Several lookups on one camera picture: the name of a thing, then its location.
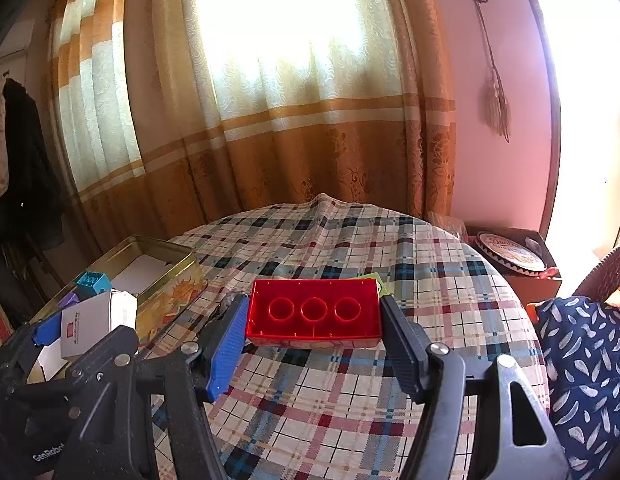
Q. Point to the grey black mottled object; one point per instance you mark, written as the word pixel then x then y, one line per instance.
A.
pixel 225 304

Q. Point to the brown door frame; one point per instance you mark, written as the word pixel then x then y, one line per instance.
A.
pixel 552 160

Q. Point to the white box with red label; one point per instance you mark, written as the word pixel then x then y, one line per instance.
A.
pixel 90 325

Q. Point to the green block with ball print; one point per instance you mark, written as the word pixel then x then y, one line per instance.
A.
pixel 375 280

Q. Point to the blue feather print cloth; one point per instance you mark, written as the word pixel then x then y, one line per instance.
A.
pixel 589 385

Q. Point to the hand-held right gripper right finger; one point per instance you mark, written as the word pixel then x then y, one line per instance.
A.
pixel 402 355

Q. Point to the clear plastic bag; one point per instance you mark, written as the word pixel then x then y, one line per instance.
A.
pixel 447 225

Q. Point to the purple building block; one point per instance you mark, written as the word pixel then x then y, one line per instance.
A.
pixel 69 301

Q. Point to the brown cardboard box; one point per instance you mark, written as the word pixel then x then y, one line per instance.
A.
pixel 539 292

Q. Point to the brown wicker chair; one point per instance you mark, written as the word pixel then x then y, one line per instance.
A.
pixel 607 270

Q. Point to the gold tin box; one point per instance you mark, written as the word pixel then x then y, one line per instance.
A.
pixel 175 290

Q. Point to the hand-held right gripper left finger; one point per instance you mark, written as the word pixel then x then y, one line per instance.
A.
pixel 225 355

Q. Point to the orange and cream curtain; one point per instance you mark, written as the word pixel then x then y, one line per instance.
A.
pixel 100 110
pixel 315 160

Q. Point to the blue building block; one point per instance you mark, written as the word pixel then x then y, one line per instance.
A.
pixel 95 287

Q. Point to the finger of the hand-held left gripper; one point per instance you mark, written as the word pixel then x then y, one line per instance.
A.
pixel 47 330
pixel 70 392

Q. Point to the red building block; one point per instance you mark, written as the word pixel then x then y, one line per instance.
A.
pixel 315 332

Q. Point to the hanging black jacket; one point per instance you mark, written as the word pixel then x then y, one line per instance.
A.
pixel 30 170

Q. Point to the round patterned plate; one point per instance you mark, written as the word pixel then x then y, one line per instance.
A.
pixel 509 252

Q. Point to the hanging tassel whisk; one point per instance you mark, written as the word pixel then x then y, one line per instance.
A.
pixel 497 110

